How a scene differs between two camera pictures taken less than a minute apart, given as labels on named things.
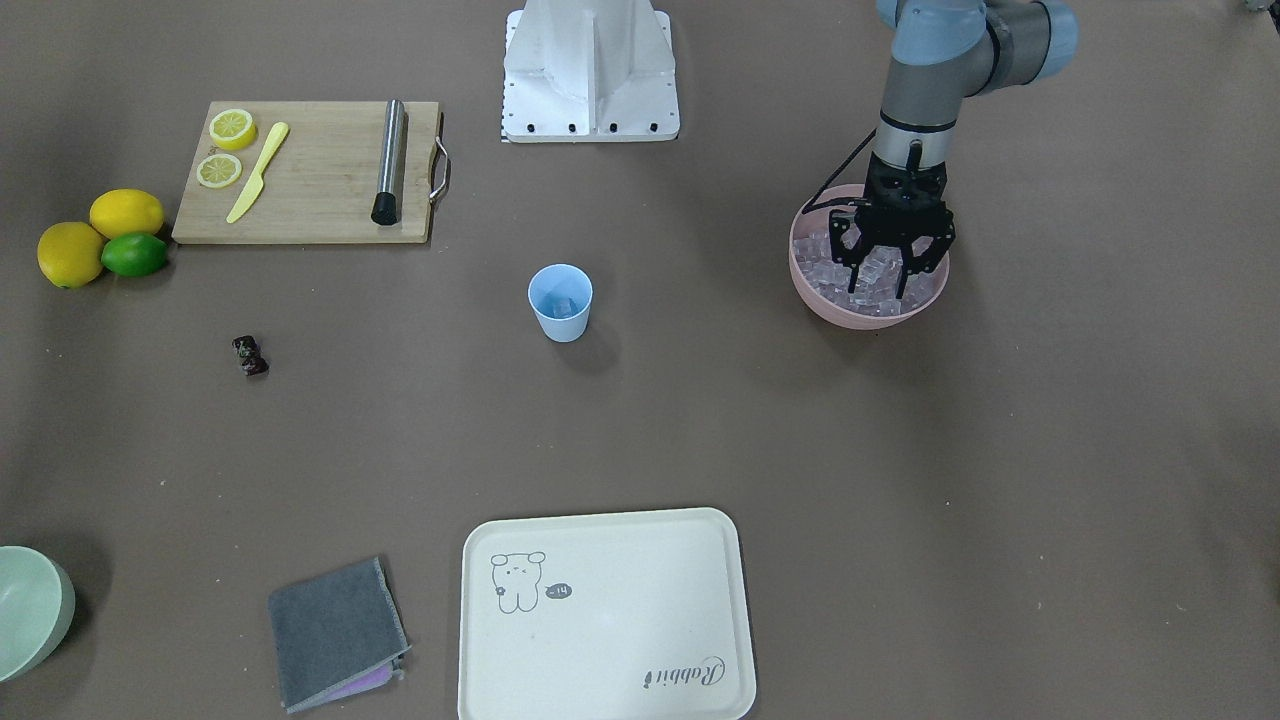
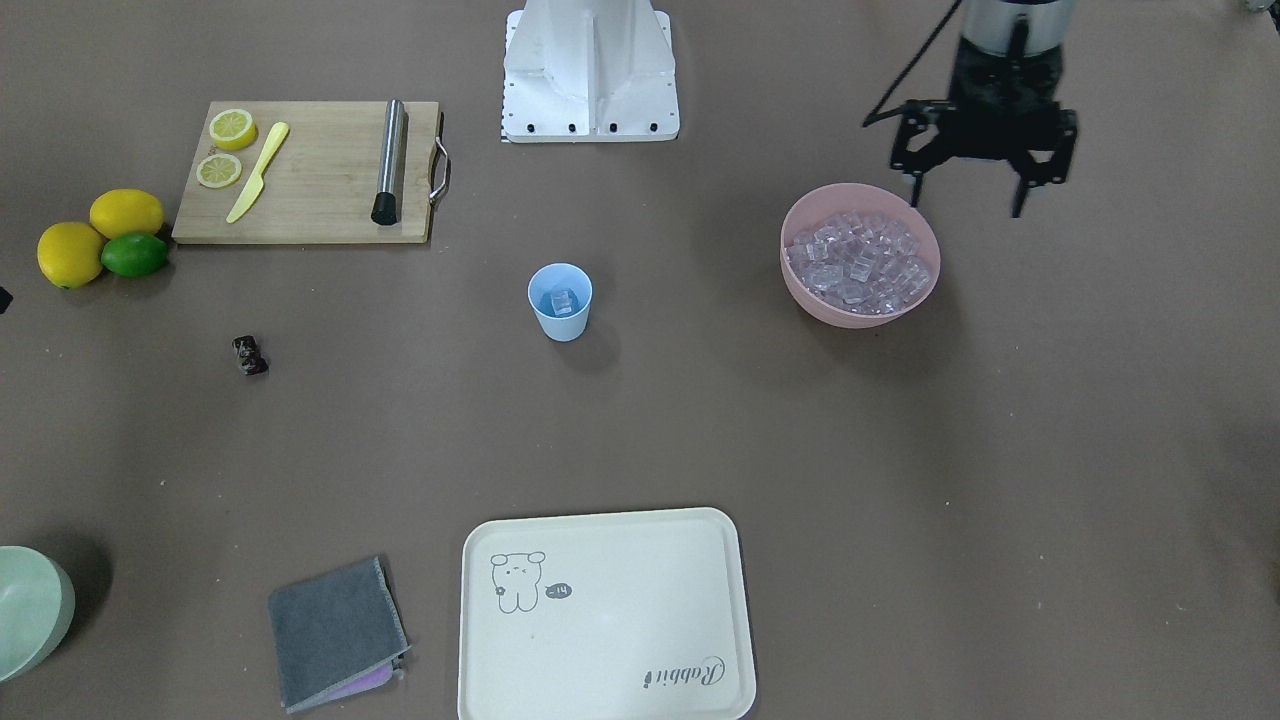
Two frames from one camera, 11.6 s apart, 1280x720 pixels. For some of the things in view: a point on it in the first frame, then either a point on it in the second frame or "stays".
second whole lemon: [70, 254] stays
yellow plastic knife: [257, 183] stays
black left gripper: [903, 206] to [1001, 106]
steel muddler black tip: [385, 208] stays
